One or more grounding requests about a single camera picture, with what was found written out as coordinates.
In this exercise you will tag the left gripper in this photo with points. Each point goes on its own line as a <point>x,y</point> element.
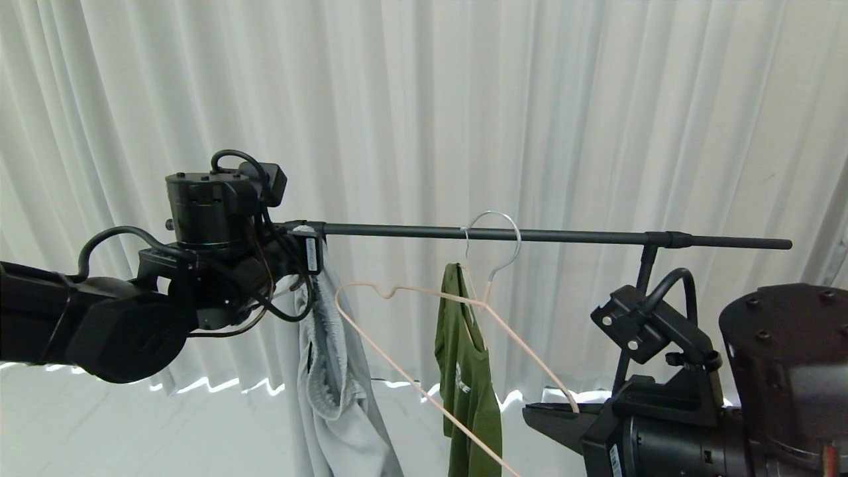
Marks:
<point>301,255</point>

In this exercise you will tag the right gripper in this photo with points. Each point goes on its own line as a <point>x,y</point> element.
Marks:
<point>662,450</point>

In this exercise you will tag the pink clothes hanger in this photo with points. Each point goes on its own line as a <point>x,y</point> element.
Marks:
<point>517,338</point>
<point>466,242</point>

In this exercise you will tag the pale grey garment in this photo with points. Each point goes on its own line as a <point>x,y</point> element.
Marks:
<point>331,424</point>

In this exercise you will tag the green printed shirt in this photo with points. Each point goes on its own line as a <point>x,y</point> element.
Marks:
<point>474,397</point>

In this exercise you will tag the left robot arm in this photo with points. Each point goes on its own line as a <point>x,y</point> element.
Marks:
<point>99,324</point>

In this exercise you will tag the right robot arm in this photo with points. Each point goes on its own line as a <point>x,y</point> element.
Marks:
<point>788,371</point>

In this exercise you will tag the black clothes rack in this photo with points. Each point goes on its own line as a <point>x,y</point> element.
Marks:
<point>563,235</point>

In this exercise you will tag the white curtain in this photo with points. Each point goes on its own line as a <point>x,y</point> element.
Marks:
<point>464,99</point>

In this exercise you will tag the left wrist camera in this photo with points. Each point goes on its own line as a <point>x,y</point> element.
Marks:
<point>268,182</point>

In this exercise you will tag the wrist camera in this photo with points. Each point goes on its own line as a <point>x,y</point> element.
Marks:
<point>268,182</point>
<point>656,331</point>

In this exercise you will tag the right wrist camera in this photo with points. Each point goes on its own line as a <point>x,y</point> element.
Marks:
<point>656,331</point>

